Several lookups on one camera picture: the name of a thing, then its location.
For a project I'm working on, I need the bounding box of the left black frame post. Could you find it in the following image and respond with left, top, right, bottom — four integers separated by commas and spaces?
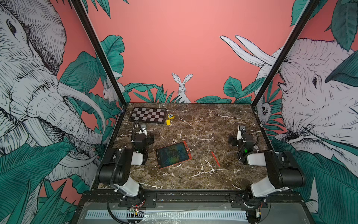
71, 0, 127, 106

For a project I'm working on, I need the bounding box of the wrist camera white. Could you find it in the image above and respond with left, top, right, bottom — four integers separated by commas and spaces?
139, 125, 147, 135
236, 125, 246, 140

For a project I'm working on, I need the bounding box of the red writing tablet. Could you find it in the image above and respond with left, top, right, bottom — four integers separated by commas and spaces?
155, 141, 192, 169

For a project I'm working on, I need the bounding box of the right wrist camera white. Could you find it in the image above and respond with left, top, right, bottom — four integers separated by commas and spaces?
236, 125, 246, 140

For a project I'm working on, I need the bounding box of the red stylus pen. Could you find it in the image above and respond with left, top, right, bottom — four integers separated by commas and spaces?
211, 151, 221, 168

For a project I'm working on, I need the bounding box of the black frame post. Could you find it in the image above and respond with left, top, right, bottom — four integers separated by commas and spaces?
71, 0, 127, 106
251, 0, 320, 108

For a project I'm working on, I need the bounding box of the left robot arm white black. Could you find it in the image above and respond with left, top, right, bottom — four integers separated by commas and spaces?
96, 133, 154, 199

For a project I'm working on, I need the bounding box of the white perforated strip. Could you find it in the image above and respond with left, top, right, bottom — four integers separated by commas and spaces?
84, 209, 248, 221

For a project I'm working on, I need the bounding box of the black white checkerboard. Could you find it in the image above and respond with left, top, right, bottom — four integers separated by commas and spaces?
129, 107, 167, 124

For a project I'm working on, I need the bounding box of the yellow tape measure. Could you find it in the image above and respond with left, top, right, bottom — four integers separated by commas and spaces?
167, 113, 175, 119

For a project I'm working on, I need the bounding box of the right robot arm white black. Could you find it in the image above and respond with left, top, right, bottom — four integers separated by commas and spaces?
228, 131, 306, 199

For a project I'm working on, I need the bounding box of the right black frame post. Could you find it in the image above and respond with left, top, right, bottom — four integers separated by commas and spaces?
251, 0, 320, 108

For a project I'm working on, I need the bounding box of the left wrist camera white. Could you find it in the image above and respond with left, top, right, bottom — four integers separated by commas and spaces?
139, 125, 147, 135

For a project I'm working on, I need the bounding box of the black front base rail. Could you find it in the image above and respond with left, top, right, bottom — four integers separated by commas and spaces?
72, 189, 314, 224

